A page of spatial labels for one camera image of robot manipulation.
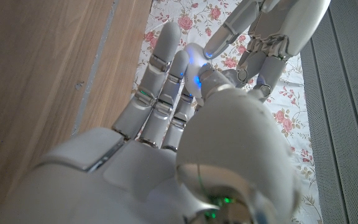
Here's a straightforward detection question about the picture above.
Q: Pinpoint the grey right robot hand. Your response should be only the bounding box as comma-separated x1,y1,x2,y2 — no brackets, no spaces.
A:
0,21,303,224

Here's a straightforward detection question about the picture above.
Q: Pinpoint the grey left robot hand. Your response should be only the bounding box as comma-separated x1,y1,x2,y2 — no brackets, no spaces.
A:
203,0,331,103

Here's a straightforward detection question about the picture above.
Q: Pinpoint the white AirPods case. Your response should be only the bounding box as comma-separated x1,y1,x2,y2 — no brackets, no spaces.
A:
183,42,211,99

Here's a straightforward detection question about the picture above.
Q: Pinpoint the floral backdrop cloth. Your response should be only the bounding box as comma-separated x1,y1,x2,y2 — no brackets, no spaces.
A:
132,0,323,224

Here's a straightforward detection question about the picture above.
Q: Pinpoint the grey perforated panel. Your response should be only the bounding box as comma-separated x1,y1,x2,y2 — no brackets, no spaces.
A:
300,0,358,224

